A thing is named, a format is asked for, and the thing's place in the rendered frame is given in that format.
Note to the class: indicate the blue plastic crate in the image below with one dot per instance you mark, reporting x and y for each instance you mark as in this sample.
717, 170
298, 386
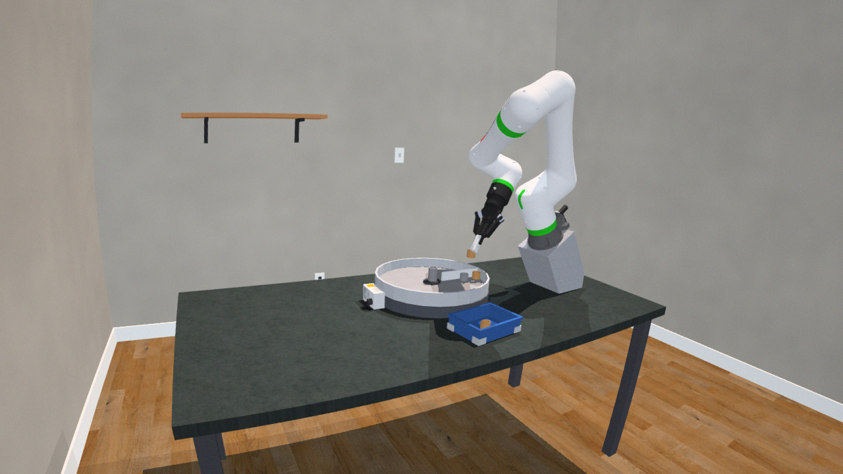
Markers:
466, 323

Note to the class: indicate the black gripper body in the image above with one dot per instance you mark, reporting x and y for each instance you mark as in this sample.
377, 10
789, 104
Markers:
491, 204

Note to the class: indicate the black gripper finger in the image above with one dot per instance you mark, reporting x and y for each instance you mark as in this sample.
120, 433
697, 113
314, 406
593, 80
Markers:
488, 229
478, 228

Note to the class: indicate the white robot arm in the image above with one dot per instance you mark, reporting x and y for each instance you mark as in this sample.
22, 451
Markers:
551, 96

